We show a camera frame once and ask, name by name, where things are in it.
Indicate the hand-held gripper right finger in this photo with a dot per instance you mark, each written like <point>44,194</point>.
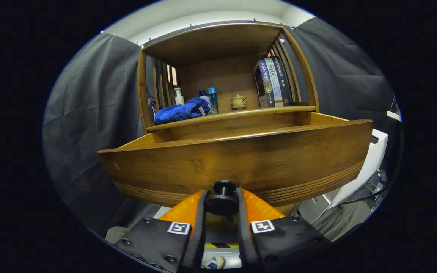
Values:
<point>243,235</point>

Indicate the yellow lidded teacup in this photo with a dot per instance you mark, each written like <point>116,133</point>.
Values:
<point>239,101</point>

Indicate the white bottle with blue cap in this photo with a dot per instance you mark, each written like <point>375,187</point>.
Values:
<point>205,99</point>

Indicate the teal bottle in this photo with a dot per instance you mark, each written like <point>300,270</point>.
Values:
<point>213,100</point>

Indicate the yellow black floor tape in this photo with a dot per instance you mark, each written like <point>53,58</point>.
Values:
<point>220,245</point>

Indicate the person's shoe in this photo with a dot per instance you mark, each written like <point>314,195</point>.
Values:
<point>214,262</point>

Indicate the wooden drawer with black knob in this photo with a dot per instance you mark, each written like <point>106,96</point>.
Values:
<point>241,159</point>

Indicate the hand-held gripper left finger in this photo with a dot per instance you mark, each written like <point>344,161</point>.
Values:
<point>199,235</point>

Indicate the wooden countertop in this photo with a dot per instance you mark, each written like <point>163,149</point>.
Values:
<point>241,111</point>

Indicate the white pump bottle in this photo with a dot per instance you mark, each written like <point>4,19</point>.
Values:
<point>179,98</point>

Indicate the pale blue book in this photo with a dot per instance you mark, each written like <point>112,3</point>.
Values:
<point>275,83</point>

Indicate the black backdrop cloth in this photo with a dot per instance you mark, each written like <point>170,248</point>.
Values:
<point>89,113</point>

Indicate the blue towel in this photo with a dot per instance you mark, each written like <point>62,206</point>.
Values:
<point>180,112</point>

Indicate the person's grey trousers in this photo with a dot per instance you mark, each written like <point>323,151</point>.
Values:
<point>340,222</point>

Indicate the wooden cabinet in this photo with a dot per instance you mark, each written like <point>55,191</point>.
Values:
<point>222,76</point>

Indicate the white table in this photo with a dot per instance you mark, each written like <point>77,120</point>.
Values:
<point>395,115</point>

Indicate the black book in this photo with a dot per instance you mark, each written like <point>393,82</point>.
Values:
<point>283,81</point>

